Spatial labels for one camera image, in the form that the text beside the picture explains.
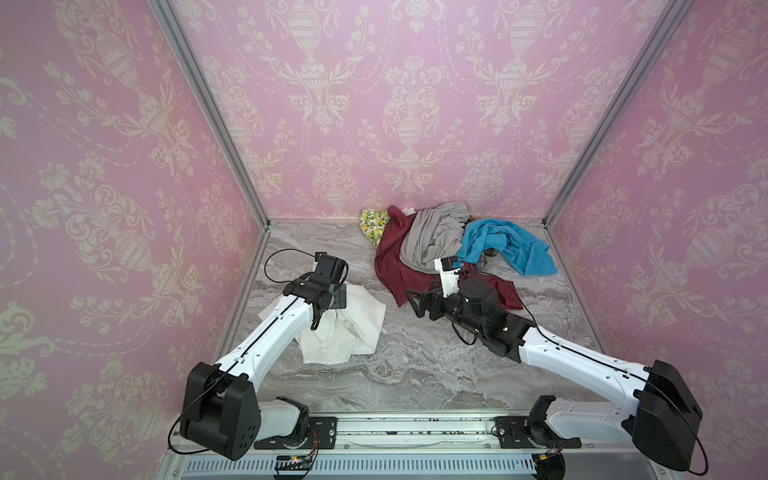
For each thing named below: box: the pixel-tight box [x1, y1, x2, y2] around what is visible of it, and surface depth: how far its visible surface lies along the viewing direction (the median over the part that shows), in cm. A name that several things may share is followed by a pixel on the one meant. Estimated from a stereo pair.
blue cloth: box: [453, 218, 558, 276], surface depth 108 cm
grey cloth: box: [399, 201, 470, 273], surface depth 105 cm
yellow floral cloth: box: [360, 209, 391, 247], surface depth 118 cm
